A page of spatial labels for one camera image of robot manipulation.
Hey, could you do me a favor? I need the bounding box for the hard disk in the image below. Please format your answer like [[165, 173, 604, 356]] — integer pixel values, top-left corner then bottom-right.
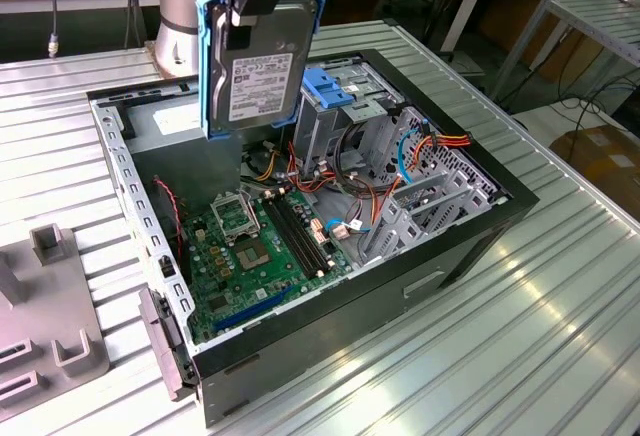
[[196, 0, 327, 143]]

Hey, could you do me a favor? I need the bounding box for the silver disk bay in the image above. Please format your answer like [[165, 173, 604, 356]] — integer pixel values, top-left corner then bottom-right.
[[357, 168, 504, 265]]

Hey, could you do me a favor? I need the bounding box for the blue drive cage latch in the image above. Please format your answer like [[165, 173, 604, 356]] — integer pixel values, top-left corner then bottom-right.
[[302, 68, 356, 111]]

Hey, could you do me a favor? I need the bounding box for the silver drive cage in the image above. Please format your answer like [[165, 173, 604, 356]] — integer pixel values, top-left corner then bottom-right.
[[292, 58, 404, 177]]

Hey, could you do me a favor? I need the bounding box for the black tripod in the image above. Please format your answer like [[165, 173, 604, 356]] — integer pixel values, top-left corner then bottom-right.
[[422, 0, 484, 62]]

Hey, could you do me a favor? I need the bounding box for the grey Dell power supply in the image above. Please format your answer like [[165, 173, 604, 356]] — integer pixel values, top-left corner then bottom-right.
[[124, 93, 246, 197]]

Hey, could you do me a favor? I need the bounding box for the metal locking lever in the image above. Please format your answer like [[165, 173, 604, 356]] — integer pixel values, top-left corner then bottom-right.
[[238, 189, 269, 240]]

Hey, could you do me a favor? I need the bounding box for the silver socket cover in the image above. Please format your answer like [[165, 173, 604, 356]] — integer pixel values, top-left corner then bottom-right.
[[208, 191, 262, 246]]

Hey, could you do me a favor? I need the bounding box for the black RAM slot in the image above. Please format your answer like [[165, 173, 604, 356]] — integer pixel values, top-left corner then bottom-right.
[[280, 191, 335, 271], [268, 195, 323, 277], [274, 193, 329, 274], [262, 196, 317, 280]]

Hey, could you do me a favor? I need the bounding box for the CPU socket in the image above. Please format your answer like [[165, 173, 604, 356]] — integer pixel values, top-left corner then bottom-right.
[[234, 239, 275, 273]]

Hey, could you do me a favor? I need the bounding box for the green motherboard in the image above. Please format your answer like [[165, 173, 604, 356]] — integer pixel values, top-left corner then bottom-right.
[[182, 188, 356, 345]]

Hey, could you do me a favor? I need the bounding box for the blue expansion slot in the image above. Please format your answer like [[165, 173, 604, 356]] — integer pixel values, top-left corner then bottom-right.
[[213, 286, 297, 333]]

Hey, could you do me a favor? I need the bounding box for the metal slat side table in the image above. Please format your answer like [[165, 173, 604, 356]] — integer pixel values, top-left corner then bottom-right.
[[492, 0, 640, 102]]

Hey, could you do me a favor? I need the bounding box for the black open PC case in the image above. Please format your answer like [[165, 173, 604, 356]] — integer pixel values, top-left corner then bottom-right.
[[85, 48, 541, 430]]

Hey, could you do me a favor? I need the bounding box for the grey case side latch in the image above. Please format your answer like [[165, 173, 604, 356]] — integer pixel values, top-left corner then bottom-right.
[[138, 286, 197, 403]]

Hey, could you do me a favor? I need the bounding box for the brown cardboard box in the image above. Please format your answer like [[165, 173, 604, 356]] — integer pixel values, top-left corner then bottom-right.
[[549, 123, 640, 217]]

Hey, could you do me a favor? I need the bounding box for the grey parts rack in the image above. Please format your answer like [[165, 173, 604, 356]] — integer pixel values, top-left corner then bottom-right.
[[0, 223, 111, 410]]

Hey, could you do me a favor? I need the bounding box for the yellow black wire bundle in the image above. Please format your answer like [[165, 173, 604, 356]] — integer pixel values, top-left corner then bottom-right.
[[254, 148, 284, 182]]

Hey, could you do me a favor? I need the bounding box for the black cable bundle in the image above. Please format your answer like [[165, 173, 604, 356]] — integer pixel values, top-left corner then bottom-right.
[[334, 123, 381, 202]]

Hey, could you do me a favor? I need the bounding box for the orange red wire bundle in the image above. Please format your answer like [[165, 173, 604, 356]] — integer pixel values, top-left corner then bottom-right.
[[287, 140, 401, 230]]

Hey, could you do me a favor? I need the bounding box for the blue flat data wire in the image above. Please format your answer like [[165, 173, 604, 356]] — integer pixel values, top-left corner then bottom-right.
[[398, 127, 427, 183]]

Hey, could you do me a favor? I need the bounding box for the red black twisted fan wire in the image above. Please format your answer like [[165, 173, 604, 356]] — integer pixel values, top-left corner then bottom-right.
[[152, 174, 187, 262]]

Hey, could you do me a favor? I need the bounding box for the orange red disk power wire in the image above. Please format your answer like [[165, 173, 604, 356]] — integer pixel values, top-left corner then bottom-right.
[[417, 131, 474, 153]]

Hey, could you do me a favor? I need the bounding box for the blue data wire white label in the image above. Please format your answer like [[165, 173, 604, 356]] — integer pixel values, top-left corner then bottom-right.
[[323, 219, 375, 236]]

